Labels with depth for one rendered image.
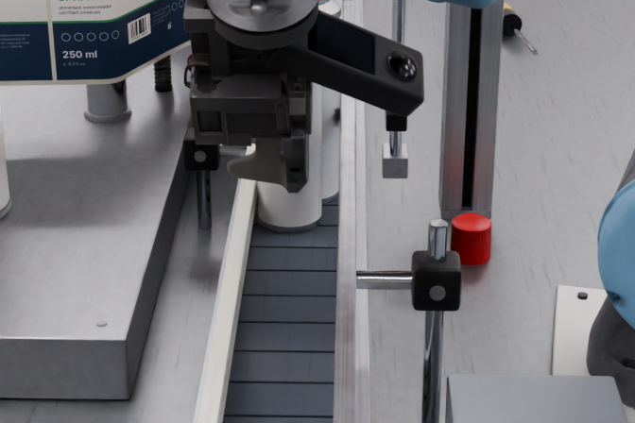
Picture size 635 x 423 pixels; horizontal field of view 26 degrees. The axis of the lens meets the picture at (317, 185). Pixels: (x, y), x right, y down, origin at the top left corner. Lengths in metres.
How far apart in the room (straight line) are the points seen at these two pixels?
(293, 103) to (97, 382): 0.24
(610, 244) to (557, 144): 0.65
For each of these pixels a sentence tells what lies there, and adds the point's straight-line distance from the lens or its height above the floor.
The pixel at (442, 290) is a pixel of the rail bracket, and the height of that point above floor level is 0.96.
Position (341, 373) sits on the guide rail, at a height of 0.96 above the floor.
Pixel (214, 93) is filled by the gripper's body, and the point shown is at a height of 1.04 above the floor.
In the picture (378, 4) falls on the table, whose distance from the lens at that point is 1.83.
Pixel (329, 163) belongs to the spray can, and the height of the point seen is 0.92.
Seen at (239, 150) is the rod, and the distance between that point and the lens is 1.17.
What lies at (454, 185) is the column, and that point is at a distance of 1.21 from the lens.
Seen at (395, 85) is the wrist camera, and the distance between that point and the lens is 0.93.
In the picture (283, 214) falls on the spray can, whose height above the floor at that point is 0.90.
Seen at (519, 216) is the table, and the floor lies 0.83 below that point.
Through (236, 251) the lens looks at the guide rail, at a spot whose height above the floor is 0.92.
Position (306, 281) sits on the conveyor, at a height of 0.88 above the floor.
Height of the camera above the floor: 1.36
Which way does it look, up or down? 24 degrees down
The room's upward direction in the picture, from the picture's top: straight up
